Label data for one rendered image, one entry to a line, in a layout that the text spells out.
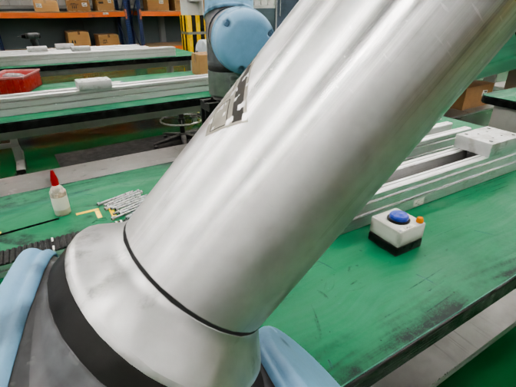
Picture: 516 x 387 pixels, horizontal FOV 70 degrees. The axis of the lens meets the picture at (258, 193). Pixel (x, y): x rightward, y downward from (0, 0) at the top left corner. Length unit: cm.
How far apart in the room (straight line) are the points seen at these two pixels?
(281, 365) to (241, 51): 35
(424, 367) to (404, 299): 69
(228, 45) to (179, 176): 33
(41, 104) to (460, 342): 205
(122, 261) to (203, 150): 6
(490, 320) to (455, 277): 85
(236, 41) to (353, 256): 51
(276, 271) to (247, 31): 36
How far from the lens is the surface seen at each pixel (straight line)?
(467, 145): 126
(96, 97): 215
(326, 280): 74
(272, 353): 25
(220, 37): 48
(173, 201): 16
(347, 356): 62
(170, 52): 415
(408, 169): 108
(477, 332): 159
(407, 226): 83
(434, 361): 144
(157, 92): 223
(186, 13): 656
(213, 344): 17
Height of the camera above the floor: 125
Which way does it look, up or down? 27 degrees down
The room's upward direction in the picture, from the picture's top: straight up
